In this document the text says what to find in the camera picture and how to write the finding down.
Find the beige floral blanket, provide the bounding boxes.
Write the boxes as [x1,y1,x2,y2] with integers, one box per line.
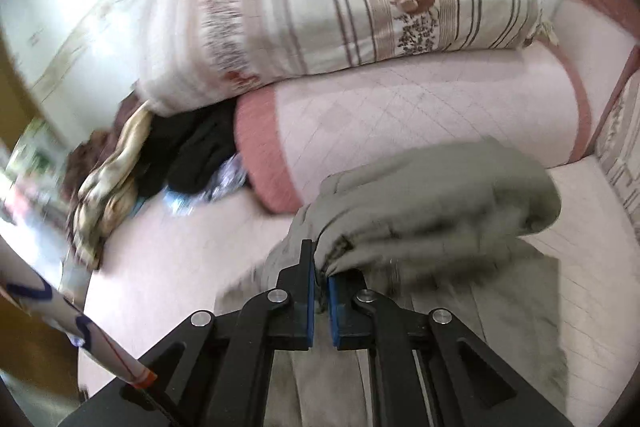
[70,102,156,270]

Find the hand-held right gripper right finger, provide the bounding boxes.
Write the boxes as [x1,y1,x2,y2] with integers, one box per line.
[327,268,576,427]

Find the striped floral cushion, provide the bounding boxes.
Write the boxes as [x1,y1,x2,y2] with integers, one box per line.
[592,72,640,233]

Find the black clothes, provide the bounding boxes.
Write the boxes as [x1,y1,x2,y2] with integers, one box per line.
[135,99,241,208]

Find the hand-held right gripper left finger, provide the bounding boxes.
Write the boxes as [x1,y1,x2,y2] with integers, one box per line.
[59,239,315,427]

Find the pink rolled bolster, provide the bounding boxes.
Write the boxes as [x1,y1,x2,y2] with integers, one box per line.
[235,42,596,215]

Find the olive quilted jacket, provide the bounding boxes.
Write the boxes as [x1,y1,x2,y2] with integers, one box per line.
[215,142,571,427]

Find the blue plastic packet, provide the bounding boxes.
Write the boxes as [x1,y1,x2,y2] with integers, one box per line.
[162,189,201,214]

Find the brown cloth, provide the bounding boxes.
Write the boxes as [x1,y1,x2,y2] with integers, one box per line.
[62,92,151,208]

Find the purple patterned cloth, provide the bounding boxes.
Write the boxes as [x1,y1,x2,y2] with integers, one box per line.
[205,154,251,202]

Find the white tube with blue print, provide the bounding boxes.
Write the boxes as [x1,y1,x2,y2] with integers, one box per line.
[0,232,158,390]

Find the pink quilted bed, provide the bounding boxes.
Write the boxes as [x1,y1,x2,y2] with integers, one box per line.
[77,152,640,427]

